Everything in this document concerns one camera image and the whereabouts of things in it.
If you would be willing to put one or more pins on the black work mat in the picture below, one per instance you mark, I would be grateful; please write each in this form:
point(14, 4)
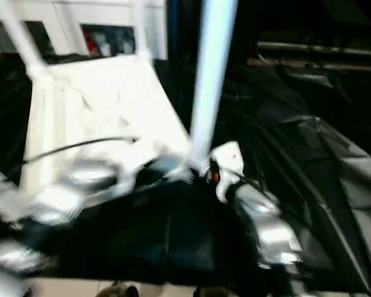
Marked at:
point(296, 139)

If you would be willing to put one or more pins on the white glass-door cabinet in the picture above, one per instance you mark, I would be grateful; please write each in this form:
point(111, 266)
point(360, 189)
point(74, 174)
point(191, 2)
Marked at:
point(65, 24)

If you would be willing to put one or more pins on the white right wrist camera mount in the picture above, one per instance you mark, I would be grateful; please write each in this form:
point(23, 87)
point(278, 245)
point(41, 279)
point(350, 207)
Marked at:
point(228, 157)

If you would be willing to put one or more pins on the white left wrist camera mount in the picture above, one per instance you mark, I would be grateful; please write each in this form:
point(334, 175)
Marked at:
point(133, 167)

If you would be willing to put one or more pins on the white plastic table top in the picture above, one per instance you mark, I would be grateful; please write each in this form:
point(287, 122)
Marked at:
point(96, 102)

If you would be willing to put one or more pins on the long grey metal bar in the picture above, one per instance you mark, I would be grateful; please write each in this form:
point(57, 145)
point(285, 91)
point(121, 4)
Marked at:
point(312, 49)

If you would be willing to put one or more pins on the large black case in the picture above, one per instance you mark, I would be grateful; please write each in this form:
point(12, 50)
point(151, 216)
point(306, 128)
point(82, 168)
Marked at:
point(296, 18)

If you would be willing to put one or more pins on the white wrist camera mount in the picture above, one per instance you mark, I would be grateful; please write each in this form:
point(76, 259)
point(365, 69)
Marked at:
point(228, 157)
point(133, 167)

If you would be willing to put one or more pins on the dark brown rounded object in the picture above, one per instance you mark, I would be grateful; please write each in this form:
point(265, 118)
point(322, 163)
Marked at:
point(117, 290)

